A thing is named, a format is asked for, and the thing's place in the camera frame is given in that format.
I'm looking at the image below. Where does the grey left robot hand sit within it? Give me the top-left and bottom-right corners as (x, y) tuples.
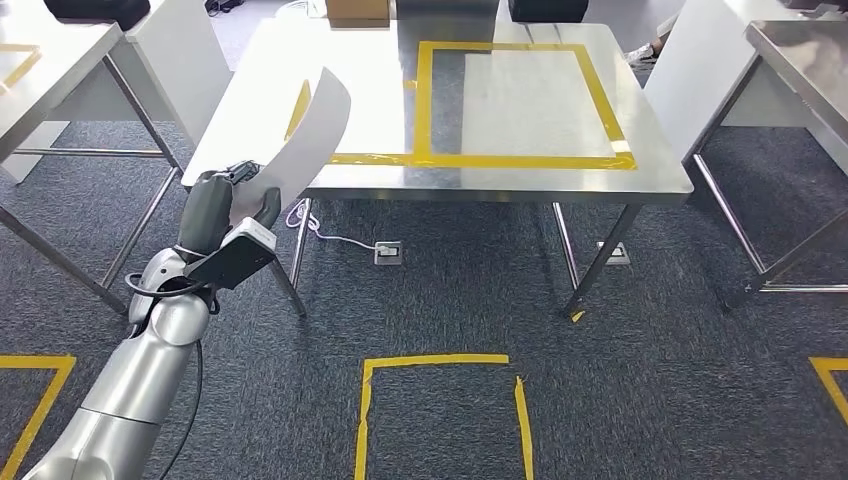
(177, 160), (283, 258)

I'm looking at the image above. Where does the white curved plastic part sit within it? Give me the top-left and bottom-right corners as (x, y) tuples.
(228, 66), (352, 230)

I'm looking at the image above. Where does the stainless steel workbench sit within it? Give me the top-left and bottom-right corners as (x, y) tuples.
(180, 18), (695, 321)

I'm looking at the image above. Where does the white desk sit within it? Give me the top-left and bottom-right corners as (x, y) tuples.
(643, 0), (848, 175)
(0, 0), (233, 187)

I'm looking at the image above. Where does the stainless steel table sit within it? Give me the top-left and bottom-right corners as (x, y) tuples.
(688, 19), (848, 313)
(0, 21), (185, 317)

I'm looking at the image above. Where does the black zip case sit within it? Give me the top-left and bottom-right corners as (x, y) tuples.
(42, 0), (152, 32)

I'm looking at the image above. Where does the brown cardboard box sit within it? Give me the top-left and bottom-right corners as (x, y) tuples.
(325, 0), (391, 29)

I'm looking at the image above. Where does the grey laptop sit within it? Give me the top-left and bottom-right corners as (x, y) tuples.
(396, 0), (500, 20)

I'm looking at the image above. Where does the person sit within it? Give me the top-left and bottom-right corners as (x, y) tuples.
(622, 13), (680, 66)

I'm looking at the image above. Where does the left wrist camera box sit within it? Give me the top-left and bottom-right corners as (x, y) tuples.
(185, 217), (278, 291)

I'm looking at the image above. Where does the white power cable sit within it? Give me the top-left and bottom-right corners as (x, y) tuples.
(286, 198), (380, 252)

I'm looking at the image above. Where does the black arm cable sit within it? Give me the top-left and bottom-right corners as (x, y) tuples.
(124, 271), (220, 480)

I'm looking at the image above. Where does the black case with straps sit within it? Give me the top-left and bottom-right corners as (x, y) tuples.
(508, 0), (590, 24)

